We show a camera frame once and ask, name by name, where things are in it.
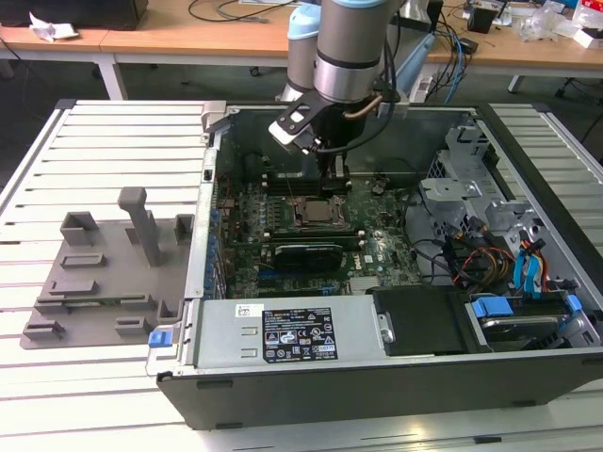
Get thin wire locking lever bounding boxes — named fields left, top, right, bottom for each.
left=279, top=163, right=297, bottom=202

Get metal socket cover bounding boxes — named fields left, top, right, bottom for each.
left=292, top=195, right=349, bottom=232

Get silver CPU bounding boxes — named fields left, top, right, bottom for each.
left=303, top=200, right=338, bottom=225

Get CPU socket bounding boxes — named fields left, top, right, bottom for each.
left=287, top=192, right=350, bottom=233

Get black RAM slot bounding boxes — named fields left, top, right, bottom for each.
left=262, top=227, right=357, bottom=238
left=263, top=170, right=326, bottom=186
left=264, top=183, right=326, bottom=197

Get white power strip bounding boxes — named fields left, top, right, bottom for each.
left=407, top=74, right=435, bottom=104

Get dark RAM stick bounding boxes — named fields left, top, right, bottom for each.
left=270, top=234, right=365, bottom=251

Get green motherboard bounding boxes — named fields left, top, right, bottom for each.
left=214, top=174, right=425, bottom=300

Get metal drive cage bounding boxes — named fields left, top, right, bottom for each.
left=417, top=117, right=547, bottom=265

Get grey case latch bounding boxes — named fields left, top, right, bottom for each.
left=201, top=101, right=230, bottom=134

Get black graphics card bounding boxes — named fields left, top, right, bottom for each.
left=272, top=242, right=345, bottom=272

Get long wooden desk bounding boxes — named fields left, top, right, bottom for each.
left=98, top=0, right=603, bottom=103

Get small black box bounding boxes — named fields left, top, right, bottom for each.
left=468, top=7, right=498, bottom=34

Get black plastic cover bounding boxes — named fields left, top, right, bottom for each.
left=367, top=285, right=478, bottom=357

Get black office chair base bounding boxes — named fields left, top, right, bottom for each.
left=554, top=74, right=603, bottom=100

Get clear plastic bags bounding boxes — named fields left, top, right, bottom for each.
left=515, top=7, right=580, bottom=42

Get grey power supply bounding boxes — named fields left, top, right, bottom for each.
left=192, top=295, right=392, bottom=371

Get grey parts rack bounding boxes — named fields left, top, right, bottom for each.
left=17, top=186, right=197, bottom=350

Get black PC case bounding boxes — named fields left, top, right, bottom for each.
left=144, top=100, right=603, bottom=432

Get silver hard disk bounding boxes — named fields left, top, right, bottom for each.
left=478, top=314, right=564, bottom=353

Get white and black box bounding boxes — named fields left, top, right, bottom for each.
left=574, top=25, right=603, bottom=49

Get green RAM stick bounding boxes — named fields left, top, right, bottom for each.
left=63, top=296, right=147, bottom=310

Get large black box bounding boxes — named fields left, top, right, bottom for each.
left=0, top=0, right=150, bottom=32

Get crumpled white paper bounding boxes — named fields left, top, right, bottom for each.
left=28, top=11, right=80, bottom=43

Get short wooden desk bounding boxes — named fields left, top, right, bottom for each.
left=0, top=25, right=112, bottom=62

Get black camera cable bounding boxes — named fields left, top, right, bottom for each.
left=314, top=91, right=381, bottom=155

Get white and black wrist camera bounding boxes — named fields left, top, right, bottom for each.
left=268, top=101, right=318, bottom=154

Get blue cable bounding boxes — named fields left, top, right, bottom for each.
left=440, top=21, right=472, bottom=105

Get red yellow wire bundle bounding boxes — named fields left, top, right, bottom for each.
left=451, top=234, right=517, bottom=288

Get blue flat wire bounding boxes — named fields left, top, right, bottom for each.
left=512, top=252, right=530, bottom=297
left=526, top=238, right=547, bottom=302

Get blue disk carrier handle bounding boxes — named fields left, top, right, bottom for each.
left=469, top=295, right=513, bottom=320

